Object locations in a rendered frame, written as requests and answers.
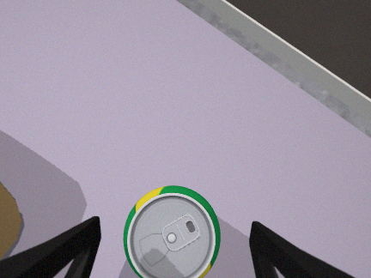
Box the green and yellow drink can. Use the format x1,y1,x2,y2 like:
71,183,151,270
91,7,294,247
124,185,221,278

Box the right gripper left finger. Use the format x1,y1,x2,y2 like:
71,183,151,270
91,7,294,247
0,216,101,278

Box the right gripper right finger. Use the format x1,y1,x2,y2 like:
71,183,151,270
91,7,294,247
249,221,355,278

